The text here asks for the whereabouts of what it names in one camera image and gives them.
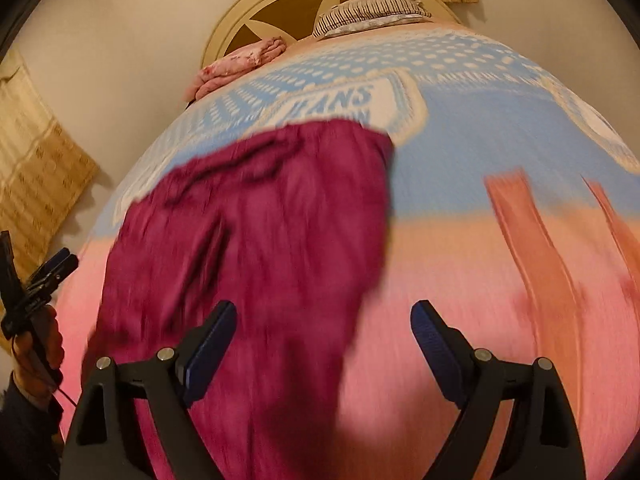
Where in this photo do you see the magenta puffer jacket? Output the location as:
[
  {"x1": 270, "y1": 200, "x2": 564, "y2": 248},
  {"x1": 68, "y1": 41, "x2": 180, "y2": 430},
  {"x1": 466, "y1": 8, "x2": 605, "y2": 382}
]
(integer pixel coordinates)
[{"x1": 86, "y1": 119, "x2": 398, "y2": 480}]

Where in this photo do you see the pink folded quilt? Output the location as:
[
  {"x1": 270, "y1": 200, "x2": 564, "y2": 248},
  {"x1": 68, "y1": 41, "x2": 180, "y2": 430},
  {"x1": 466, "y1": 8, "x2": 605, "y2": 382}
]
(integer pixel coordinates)
[{"x1": 184, "y1": 36, "x2": 288, "y2": 103}]

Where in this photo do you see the striped pillow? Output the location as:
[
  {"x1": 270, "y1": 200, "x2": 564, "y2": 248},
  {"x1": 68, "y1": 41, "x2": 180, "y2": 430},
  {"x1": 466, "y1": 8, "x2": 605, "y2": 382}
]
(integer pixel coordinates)
[{"x1": 312, "y1": 0, "x2": 433, "y2": 41}]

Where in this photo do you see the thin black cable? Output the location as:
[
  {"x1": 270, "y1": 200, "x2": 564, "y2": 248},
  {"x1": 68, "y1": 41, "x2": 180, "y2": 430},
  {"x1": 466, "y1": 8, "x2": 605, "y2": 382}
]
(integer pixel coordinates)
[{"x1": 50, "y1": 382, "x2": 78, "y2": 408}]

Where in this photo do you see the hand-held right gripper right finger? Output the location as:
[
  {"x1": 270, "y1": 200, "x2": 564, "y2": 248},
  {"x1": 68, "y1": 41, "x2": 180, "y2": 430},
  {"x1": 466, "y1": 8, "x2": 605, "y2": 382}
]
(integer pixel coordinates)
[{"x1": 410, "y1": 300, "x2": 586, "y2": 480}]

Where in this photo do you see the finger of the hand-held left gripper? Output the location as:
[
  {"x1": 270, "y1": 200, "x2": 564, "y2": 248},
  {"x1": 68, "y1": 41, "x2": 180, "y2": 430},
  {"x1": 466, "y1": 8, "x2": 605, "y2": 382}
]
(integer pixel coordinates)
[
  {"x1": 37, "y1": 256, "x2": 80, "y2": 296},
  {"x1": 30, "y1": 249, "x2": 71, "y2": 286}
]

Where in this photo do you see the person's left hand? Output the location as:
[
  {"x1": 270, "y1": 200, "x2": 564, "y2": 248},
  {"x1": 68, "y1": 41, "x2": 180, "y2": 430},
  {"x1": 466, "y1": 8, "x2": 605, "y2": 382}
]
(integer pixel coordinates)
[{"x1": 12, "y1": 305, "x2": 66, "y2": 401}]

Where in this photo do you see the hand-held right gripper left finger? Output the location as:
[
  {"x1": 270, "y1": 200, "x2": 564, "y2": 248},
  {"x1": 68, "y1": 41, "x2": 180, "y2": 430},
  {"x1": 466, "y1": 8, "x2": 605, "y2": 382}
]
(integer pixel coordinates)
[{"x1": 59, "y1": 300, "x2": 238, "y2": 480}]

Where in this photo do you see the wide beige patterned curtain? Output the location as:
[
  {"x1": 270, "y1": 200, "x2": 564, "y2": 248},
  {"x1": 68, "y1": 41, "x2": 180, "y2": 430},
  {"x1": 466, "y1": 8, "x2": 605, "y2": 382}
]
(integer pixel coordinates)
[{"x1": 0, "y1": 52, "x2": 101, "y2": 273}]

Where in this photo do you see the person's left forearm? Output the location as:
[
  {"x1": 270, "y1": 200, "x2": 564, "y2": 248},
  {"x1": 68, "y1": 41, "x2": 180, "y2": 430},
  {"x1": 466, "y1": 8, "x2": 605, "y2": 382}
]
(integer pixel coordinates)
[{"x1": 0, "y1": 372, "x2": 66, "y2": 480}]

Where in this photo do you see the pink and blue printed blanket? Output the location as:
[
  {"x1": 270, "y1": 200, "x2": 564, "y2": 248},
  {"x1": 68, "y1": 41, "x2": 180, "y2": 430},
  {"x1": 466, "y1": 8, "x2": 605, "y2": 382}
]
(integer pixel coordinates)
[{"x1": 55, "y1": 22, "x2": 640, "y2": 480}]

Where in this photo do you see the cream wooden headboard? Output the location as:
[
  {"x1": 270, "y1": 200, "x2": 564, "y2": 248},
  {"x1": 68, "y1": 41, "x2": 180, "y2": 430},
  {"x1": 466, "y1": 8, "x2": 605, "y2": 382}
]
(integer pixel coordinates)
[{"x1": 202, "y1": 0, "x2": 463, "y2": 68}]

